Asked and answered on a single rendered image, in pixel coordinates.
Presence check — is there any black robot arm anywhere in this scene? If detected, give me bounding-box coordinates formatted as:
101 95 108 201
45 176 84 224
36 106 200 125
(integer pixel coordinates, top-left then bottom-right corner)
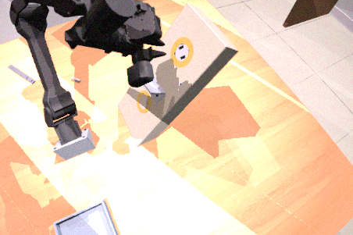
9 0 162 146

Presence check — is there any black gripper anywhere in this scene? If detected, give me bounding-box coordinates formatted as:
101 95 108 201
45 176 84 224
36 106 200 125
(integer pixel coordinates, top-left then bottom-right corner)
105 25 166 87

